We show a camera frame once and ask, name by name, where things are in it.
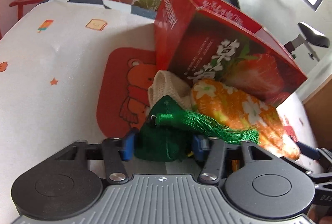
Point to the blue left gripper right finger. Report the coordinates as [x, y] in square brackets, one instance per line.
[200, 148]

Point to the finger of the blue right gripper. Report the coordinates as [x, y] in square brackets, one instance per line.
[308, 151]

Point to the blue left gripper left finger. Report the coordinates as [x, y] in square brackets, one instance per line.
[127, 145]

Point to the green tasseled pouch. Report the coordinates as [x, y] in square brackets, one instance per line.
[169, 130]

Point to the orange floral soft pouch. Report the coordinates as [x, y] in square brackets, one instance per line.
[238, 110]

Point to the person's right hand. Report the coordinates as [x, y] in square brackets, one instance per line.
[316, 215]

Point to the beige knitted cloth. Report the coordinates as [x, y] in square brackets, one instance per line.
[166, 83]

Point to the red bear placemat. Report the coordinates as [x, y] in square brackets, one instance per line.
[123, 100]

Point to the red strawberry cardboard box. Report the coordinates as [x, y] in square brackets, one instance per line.
[198, 39]

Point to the white patterned tablecloth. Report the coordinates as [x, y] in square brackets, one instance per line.
[56, 58]

